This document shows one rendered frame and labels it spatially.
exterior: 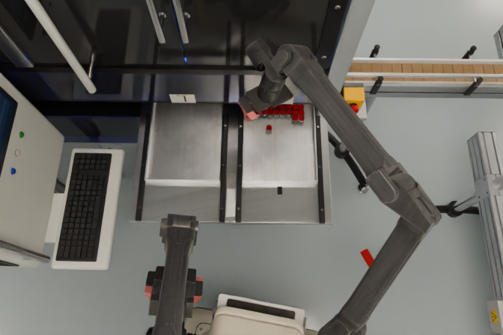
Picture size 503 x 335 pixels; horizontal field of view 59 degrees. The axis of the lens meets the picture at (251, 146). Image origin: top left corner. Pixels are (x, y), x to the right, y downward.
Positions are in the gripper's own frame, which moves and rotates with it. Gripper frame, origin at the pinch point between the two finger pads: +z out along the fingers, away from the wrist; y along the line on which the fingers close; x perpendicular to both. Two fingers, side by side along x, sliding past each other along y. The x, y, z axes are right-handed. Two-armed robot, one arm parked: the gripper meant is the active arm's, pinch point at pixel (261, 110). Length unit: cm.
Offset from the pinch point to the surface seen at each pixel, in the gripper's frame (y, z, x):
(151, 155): 25, 44, -20
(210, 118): -0.4, 40.0, -20.5
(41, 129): 52, 39, -45
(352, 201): -67, 115, 32
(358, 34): -27.6, -18.1, 0.5
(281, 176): -8.4, 36.5, 12.6
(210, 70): 2.0, 7.9, -21.8
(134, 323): 60, 137, 19
